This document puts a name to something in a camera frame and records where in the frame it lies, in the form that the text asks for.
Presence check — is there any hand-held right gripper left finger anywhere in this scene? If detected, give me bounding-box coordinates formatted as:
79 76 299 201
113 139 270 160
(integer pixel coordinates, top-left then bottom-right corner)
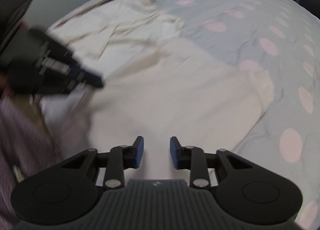
37 135 145 191

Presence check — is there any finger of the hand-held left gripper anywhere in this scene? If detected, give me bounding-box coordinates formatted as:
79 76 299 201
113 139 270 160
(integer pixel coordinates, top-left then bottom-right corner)
29 28 104 88
42 64 88 96

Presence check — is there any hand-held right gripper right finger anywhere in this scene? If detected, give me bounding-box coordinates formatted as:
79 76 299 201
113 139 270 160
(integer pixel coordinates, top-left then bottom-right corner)
170 136 280 191

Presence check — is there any cream white shirt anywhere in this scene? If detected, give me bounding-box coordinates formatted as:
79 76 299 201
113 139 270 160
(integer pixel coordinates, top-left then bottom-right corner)
40 37 275 185

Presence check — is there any white cotton garment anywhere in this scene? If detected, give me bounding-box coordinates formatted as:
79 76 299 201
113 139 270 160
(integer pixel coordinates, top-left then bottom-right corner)
49 0 185 75

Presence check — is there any person's purple patterned clothing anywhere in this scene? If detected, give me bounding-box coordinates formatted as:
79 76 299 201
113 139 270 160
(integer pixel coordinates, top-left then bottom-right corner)
0 95 65 225

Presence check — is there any bed with pink-dotted sheet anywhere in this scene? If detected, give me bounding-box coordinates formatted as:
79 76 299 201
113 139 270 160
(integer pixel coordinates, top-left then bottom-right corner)
47 0 320 230

